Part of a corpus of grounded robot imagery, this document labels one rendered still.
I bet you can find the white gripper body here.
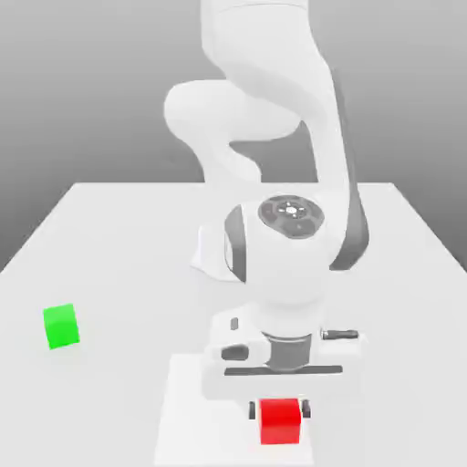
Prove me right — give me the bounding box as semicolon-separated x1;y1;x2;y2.
201;350;367;403

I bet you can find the small red cube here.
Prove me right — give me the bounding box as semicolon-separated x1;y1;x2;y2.
258;398;303;446

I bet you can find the small green cube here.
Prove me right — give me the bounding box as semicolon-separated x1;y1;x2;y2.
42;303;81;350

